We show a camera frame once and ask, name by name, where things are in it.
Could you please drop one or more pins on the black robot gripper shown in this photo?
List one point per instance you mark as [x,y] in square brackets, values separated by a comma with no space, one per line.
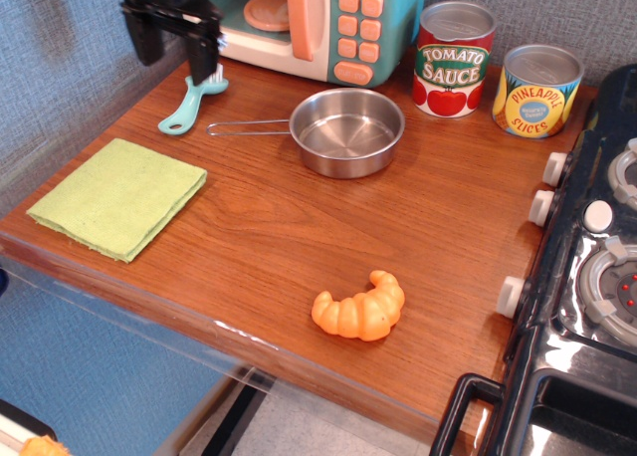
[196,20]

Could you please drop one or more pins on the teal dish brush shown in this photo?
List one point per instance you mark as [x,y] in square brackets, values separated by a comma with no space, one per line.
[186,114]

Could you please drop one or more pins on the stainless steel pot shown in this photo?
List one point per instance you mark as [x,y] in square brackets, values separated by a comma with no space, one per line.
[343,133]

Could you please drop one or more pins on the green folded cloth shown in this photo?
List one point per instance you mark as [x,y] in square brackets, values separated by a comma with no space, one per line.
[119,199]

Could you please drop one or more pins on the teal toy microwave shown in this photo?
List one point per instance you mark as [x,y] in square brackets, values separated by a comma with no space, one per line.
[355,43]

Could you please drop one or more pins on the tomato sauce can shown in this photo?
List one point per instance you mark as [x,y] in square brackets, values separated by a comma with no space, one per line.
[452,56]

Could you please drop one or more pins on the orange toy croissant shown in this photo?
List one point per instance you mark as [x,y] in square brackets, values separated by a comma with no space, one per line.
[368,316]

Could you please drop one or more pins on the pineapple slices can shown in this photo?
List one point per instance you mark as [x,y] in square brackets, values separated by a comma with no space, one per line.
[536,91]

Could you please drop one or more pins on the orange fuzzy object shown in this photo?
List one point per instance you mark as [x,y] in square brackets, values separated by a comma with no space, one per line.
[43,446]

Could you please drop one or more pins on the black toy stove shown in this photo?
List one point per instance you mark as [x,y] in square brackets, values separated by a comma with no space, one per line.
[570,381]

